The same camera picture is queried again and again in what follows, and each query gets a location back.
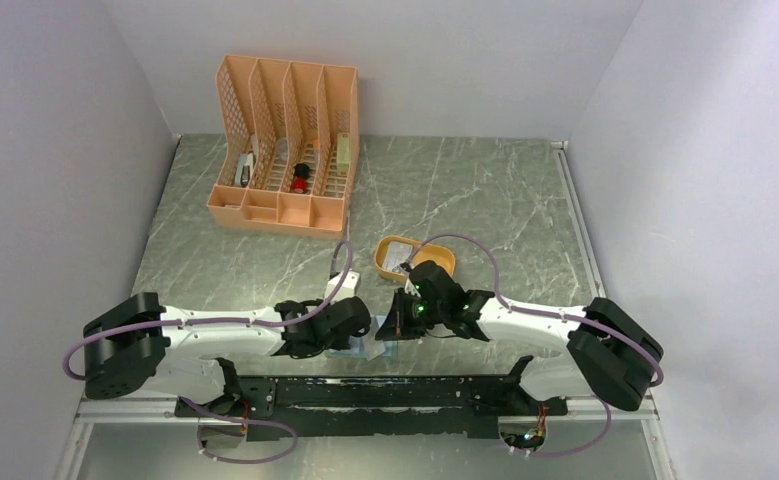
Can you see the yellow oval tray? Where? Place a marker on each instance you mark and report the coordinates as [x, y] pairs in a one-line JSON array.
[[441, 255]]

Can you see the grey white utility knife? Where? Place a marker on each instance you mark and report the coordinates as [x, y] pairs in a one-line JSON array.
[[244, 169]]

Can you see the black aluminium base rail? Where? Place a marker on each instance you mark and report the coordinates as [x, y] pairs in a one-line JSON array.
[[273, 408]]

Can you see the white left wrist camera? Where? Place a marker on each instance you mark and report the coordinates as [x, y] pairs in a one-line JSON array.
[[345, 288]]

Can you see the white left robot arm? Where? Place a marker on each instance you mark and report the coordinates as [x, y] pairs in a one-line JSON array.
[[143, 345]]

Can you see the grey credit card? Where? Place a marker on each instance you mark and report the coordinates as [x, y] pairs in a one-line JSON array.
[[396, 254]]

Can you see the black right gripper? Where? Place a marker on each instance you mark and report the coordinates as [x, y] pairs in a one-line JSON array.
[[397, 325]]

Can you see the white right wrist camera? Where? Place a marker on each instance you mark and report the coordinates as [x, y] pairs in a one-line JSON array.
[[405, 268]]

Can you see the pale green eraser box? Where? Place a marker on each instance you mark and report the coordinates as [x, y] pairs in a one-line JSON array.
[[343, 153]]

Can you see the orange plastic desk organizer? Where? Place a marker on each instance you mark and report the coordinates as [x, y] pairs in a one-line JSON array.
[[286, 112]]

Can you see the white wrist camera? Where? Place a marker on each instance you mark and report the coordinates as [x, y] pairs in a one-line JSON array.
[[345, 288], [405, 268]]

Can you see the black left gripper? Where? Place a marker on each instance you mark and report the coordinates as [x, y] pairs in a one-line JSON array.
[[340, 342]]

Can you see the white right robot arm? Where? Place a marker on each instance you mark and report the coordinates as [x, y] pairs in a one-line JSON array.
[[600, 349]]

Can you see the red black stamp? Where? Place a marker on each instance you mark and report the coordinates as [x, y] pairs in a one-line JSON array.
[[300, 179]]

